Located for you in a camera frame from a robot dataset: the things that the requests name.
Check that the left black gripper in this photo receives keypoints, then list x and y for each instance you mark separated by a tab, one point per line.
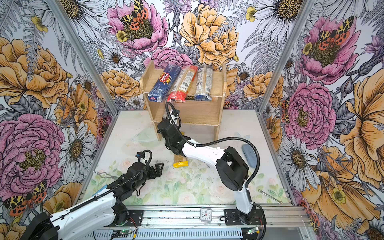
158	172

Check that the yellow spaghetti bag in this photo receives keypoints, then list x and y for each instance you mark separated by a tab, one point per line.
180	161

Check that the red spaghetti bag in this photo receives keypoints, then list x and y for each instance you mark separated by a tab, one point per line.
182	85

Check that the blue Barilla spaghetti box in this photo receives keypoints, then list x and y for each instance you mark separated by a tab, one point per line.
164	83

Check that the grey white spaghetti bag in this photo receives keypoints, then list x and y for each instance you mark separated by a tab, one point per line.
204	83

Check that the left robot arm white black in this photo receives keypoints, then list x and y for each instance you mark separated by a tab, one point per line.
106	207

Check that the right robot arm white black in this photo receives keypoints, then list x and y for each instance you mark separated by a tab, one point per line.
232	169

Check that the wooden two-tier shelf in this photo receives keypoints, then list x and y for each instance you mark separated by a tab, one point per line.
191	112

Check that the metal scissors tongs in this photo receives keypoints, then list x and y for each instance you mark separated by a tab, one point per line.
105	175

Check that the small plastic packet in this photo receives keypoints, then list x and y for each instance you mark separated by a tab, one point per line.
102	190

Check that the small white desk clock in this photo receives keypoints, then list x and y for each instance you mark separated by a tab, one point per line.
206	215

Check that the green circuit board left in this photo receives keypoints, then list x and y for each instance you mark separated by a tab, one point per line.
123	233

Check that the green circuit board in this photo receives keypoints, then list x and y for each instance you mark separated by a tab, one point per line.
254	230
123	233

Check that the blue grey glasses case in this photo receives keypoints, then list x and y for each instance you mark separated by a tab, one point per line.
250	155

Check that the green circuit board right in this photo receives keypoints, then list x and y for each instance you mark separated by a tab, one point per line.
254	230

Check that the metal rod on table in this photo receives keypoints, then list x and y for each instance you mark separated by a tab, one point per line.
271	197

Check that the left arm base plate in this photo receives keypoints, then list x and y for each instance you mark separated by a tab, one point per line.
131	218

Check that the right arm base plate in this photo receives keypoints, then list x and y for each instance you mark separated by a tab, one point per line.
234	217

